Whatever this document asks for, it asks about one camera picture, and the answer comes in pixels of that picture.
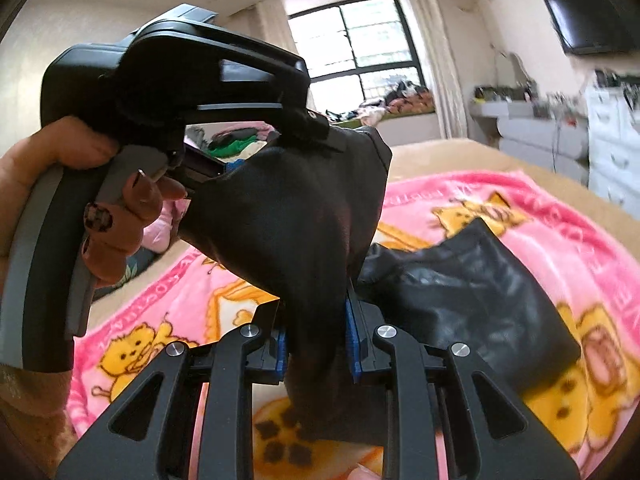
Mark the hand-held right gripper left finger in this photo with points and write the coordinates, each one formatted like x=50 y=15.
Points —
x=281 y=355

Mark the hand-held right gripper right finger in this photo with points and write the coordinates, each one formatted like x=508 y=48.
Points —
x=353 y=345

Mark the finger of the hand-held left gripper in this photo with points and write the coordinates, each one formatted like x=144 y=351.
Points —
x=200 y=50
x=205 y=166

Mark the black leather jacket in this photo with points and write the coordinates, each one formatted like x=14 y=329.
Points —
x=300 y=220

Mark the person's left forearm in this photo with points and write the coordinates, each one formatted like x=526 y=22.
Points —
x=30 y=410

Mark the pile of folded clothes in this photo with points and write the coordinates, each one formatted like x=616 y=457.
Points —
x=235 y=142

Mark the heap of clothes on windowsill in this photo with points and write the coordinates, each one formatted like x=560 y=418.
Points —
x=400 y=102

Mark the person's left hand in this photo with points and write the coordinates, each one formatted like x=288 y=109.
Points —
x=120 y=230

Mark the person's right hand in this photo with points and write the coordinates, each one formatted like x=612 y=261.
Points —
x=364 y=473

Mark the pink duvet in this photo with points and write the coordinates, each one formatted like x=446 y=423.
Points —
x=160 y=230

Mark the cream curtain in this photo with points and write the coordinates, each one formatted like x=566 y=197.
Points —
x=275 y=25
x=435 y=60

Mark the dark floral pillow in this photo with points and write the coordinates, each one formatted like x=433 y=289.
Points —
x=137 y=266

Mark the black framed window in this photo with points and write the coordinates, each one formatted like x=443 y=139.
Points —
x=370 y=25

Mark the bed with beige sheet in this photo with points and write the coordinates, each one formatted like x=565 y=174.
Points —
x=450 y=157

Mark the pink printed blanket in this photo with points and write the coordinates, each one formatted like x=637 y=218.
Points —
x=565 y=260

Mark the grey dressing table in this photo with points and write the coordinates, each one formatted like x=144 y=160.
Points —
x=535 y=140

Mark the clutter of toiletries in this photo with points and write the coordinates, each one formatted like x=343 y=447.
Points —
x=520 y=97

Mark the dressing table mirror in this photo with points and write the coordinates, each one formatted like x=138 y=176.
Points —
x=512 y=72

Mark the white drawer chest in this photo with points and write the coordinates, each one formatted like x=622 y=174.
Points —
x=615 y=145

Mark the wall mounted television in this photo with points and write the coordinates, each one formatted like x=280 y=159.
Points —
x=590 y=15

